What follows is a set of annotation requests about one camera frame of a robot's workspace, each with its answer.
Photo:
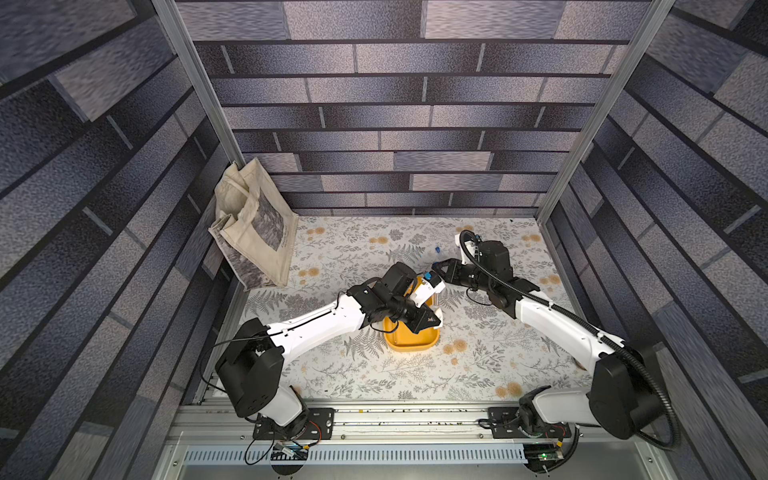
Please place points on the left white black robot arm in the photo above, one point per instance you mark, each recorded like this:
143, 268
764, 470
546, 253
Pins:
250, 368

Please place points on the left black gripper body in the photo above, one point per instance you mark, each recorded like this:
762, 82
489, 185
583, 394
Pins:
405, 311

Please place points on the left green circuit board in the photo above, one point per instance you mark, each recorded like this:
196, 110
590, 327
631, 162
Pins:
289, 453

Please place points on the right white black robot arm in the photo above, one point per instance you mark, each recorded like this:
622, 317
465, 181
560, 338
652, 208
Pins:
627, 396

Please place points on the aluminium frame post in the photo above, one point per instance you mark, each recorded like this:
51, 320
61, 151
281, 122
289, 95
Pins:
647, 30
179, 37

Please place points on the right green circuit board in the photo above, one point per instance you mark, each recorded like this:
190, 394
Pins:
541, 458

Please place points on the black mounting plate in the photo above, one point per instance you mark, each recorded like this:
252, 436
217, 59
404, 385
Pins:
504, 422
313, 424

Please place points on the right aluminium frame post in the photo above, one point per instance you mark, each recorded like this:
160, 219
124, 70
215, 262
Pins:
647, 30

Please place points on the green circuit board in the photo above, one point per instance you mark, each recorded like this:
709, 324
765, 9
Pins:
289, 453
541, 458

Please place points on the left aluminium frame post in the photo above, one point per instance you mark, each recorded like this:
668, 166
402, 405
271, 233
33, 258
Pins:
179, 37

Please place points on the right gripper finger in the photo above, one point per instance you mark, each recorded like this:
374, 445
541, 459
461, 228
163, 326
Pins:
441, 278
443, 266

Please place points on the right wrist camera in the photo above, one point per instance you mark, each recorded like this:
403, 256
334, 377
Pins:
493, 256

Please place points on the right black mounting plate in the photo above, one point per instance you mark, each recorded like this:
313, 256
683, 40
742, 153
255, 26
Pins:
504, 422

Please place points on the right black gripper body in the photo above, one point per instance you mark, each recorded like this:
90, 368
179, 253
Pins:
459, 273

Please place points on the beige canvas tote bag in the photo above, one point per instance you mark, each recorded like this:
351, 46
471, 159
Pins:
254, 227

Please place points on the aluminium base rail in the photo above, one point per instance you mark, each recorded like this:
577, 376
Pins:
355, 422

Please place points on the white wipe cloth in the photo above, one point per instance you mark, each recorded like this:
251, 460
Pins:
437, 317

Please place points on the yellow plastic tray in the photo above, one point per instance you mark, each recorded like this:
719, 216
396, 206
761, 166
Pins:
401, 339

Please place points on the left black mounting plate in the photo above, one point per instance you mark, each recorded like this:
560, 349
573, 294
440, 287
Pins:
313, 424

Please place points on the white slotted cable duct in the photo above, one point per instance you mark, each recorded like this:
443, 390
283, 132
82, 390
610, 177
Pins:
362, 454

